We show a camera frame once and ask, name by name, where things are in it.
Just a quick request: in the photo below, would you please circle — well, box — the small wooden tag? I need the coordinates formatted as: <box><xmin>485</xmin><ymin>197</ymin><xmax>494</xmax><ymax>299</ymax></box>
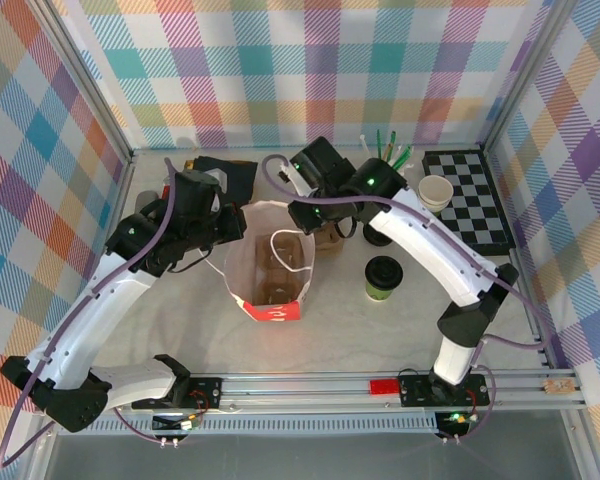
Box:
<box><xmin>543</xmin><ymin>378</ymin><xmax>576</xmax><ymax>396</ymax></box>

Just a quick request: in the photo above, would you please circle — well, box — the navy napkin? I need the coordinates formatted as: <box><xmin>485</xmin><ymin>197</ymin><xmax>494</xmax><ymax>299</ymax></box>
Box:
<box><xmin>194</xmin><ymin>156</ymin><xmax>260</xmax><ymax>204</ymax></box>

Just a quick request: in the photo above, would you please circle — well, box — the grey slotted cable duct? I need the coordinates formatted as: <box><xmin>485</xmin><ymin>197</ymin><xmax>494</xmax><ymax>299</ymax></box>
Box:
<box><xmin>54</xmin><ymin>417</ymin><xmax>440</xmax><ymax>437</ymax></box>

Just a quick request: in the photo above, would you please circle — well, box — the wide aluminium base rail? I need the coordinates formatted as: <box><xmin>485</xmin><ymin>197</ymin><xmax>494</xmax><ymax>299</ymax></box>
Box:
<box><xmin>34</xmin><ymin>368</ymin><xmax>589</xmax><ymax>417</ymax></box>

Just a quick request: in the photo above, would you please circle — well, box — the aluminium frame rail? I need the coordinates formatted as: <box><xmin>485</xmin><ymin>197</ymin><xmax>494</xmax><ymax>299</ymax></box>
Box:
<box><xmin>129</xmin><ymin>143</ymin><xmax>486</xmax><ymax>154</ymax></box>
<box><xmin>69</xmin><ymin>154</ymin><xmax>136</xmax><ymax>376</ymax></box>
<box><xmin>482</xmin><ymin>147</ymin><xmax>561</xmax><ymax>371</ymax></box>

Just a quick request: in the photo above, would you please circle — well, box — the red white paper gift bag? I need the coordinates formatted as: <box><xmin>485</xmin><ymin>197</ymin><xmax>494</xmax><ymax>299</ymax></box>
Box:
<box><xmin>208</xmin><ymin>199</ymin><xmax>317</xmax><ymax>325</ymax></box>

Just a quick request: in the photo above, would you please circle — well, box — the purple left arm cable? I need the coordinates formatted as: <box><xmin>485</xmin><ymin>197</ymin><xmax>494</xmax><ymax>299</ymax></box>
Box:
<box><xmin>0</xmin><ymin>157</ymin><xmax>181</xmax><ymax>471</ymax></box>

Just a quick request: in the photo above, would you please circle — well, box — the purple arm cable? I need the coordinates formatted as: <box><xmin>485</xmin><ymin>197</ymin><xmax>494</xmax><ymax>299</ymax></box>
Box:
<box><xmin>0</xmin><ymin>157</ymin><xmax>181</xmax><ymax>471</ymax></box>
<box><xmin>260</xmin><ymin>153</ymin><xmax>559</xmax><ymax>444</ymax></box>

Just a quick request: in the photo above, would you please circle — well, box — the brown pulp cup carrier stack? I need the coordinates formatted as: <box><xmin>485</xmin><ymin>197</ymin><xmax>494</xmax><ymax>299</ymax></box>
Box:
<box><xmin>313</xmin><ymin>219</ymin><xmax>349</xmax><ymax>260</ymax></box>

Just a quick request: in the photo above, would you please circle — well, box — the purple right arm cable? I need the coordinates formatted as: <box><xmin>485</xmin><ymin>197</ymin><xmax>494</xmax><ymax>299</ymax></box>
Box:
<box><xmin>260</xmin><ymin>153</ymin><xmax>559</xmax><ymax>444</ymax></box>

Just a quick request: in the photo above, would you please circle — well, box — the black grey chessboard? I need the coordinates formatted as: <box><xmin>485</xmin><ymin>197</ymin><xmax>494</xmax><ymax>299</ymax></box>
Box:
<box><xmin>421</xmin><ymin>148</ymin><xmax>517</xmax><ymax>257</ymax></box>

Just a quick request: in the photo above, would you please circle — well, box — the aluminium frame post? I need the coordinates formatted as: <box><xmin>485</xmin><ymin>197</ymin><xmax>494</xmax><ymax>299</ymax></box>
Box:
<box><xmin>481</xmin><ymin>0</ymin><xmax>581</xmax><ymax>156</ymax></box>
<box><xmin>32</xmin><ymin>0</ymin><xmax>134</xmax><ymax>164</ymax></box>

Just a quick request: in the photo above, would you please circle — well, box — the green white paper cup stack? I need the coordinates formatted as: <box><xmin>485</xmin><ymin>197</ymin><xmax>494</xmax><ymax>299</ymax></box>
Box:
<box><xmin>418</xmin><ymin>174</ymin><xmax>455</xmax><ymax>217</ymax></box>

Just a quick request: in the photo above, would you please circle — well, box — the small connector board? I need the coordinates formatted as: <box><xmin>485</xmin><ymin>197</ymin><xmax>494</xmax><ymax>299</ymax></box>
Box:
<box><xmin>437</xmin><ymin>410</ymin><xmax>481</xmax><ymax>426</ymax></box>
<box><xmin>152</xmin><ymin>413</ymin><xmax>201</xmax><ymax>432</ymax></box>

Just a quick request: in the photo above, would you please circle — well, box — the green paper coffee cup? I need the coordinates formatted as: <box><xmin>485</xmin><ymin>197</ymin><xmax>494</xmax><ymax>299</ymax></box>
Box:
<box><xmin>364</xmin><ymin>255</ymin><xmax>405</xmax><ymax>303</ymax></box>

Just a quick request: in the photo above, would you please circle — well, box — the black cup lid stack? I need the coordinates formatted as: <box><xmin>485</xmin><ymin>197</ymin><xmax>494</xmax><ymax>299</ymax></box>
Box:
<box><xmin>362</xmin><ymin>222</ymin><xmax>394</xmax><ymax>247</ymax></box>

